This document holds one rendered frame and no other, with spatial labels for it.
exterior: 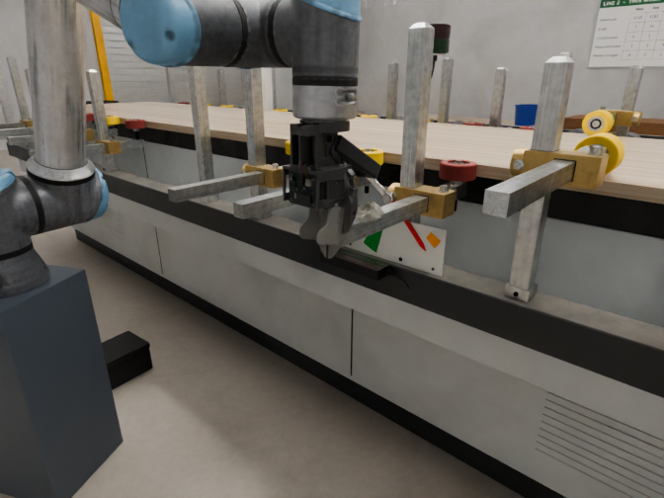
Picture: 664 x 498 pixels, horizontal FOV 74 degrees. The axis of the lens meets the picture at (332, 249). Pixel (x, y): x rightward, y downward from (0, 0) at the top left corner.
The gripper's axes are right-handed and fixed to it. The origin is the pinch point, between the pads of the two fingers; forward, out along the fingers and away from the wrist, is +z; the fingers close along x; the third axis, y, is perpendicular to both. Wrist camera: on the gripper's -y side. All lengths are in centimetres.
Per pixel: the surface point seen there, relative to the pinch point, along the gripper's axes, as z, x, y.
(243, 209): -1.6, -23.5, -0.5
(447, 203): -3.3, 4.7, -28.4
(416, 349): 48, -11, -50
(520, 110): 7, -185, -584
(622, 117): -16, 12, -136
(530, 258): 3.4, 22.0, -28.0
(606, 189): -7, 28, -46
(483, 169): -7.5, 3.7, -45.9
